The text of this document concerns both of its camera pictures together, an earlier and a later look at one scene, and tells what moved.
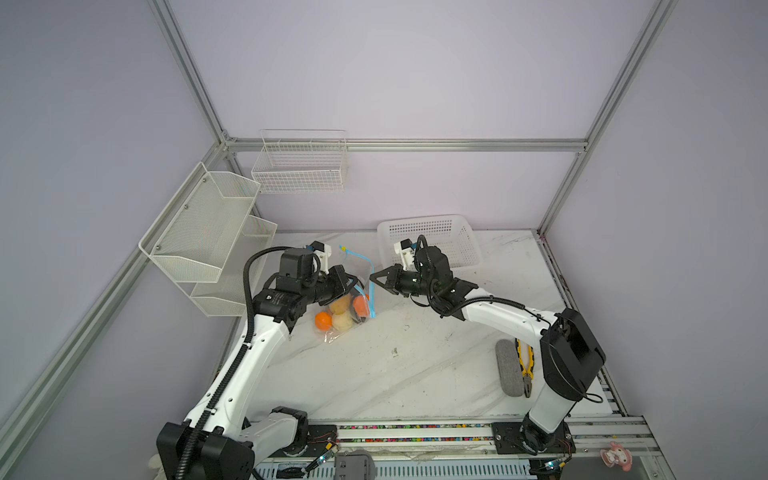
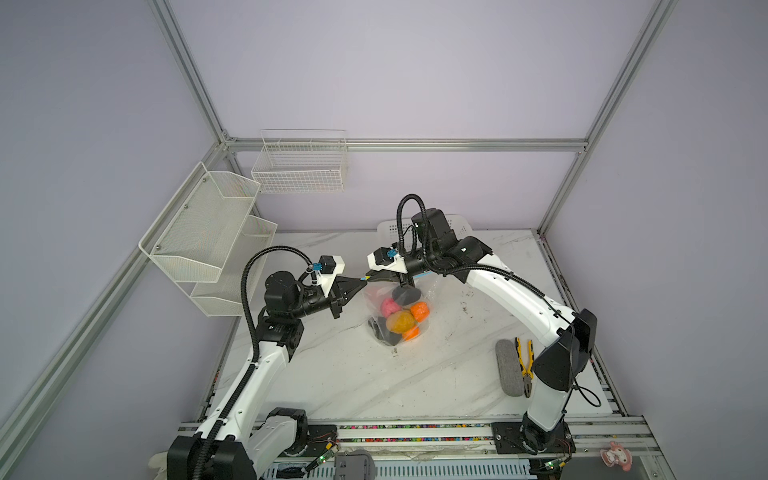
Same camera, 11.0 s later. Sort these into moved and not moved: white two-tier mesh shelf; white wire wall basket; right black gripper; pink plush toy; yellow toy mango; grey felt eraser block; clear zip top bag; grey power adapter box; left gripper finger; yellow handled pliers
Moved: right black gripper; clear zip top bag; yellow toy mango
Not moved: grey felt eraser block; grey power adapter box; white two-tier mesh shelf; pink plush toy; yellow handled pliers; left gripper finger; white wire wall basket
